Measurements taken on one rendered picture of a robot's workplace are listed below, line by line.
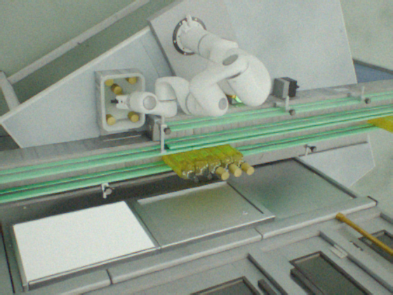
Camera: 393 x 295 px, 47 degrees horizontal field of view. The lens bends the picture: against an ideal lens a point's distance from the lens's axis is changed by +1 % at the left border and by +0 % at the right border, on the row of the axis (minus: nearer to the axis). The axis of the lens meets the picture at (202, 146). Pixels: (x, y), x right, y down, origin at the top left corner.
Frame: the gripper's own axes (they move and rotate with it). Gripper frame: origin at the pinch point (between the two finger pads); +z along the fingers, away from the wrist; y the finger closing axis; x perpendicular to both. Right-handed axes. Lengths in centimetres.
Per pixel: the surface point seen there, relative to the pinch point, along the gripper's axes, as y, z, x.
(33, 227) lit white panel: -40, -13, -41
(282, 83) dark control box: 77, -2, 2
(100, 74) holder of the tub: -9.2, -2.3, 10.5
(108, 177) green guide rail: -10.4, -6.8, -28.8
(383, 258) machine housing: 67, -70, -57
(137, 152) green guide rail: 2.0, -6.1, -20.8
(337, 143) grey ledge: 116, 1, -31
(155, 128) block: 10.8, -5.0, -12.2
